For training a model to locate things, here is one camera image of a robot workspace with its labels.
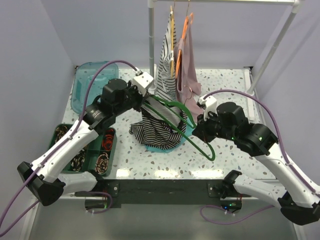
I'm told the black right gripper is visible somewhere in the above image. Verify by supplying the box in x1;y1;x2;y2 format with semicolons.
192;108;236;143

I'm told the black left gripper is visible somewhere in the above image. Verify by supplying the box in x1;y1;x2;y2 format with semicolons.
114;80;149;117

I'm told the green hanger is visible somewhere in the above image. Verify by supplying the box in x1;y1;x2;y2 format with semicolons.
144;90;216;162

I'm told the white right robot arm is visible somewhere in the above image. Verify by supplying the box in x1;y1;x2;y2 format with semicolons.
192;100;320;226

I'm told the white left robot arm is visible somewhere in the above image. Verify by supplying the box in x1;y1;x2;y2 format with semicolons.
17;72;154;206

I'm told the teal tank top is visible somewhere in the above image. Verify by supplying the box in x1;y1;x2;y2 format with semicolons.
145;127;192;154

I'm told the pink tank top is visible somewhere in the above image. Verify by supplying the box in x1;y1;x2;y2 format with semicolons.
174;24;203;122

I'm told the yellow hanger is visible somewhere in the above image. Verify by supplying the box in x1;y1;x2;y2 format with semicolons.
170;1;176;78

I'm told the orange hanger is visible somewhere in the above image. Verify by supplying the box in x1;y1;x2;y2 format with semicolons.
175;12;194;79

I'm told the teal transparent plastic bin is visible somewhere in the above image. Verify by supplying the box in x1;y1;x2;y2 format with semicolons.
70;61;119;115

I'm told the dark green organizer tray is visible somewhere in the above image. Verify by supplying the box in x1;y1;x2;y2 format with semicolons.
62;127;117;176

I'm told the white clothes rack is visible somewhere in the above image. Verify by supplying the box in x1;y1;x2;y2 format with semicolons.
146;0;303;122

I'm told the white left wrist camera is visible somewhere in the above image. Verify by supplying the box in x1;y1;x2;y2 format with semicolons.
131;72;154;97

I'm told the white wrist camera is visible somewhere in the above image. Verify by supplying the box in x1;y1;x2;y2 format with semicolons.
197;94;218;121
131;72;154;97

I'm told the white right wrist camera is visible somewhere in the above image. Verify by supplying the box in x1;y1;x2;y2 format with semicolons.
197;94;218;121

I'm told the red black hair tie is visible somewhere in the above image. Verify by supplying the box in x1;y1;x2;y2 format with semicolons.
101;133;115;152

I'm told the brown floral hair tie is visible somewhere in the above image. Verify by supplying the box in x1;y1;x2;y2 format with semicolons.
95;152;111;175

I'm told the leopard print hair tie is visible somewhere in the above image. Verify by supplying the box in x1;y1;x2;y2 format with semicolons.
54;125;69;141

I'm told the black white hair tie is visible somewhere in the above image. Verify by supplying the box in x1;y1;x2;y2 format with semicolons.
70;149;87;173

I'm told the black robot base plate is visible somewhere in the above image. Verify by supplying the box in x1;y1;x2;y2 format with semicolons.
75;179;240;209

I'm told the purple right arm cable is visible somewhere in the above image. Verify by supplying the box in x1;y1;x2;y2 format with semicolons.
199;89;320;224

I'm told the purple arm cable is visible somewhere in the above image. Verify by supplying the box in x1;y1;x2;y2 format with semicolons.
199;89;320;224
0;59;141;235

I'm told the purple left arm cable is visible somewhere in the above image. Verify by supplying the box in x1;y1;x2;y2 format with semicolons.
0;59;141;235

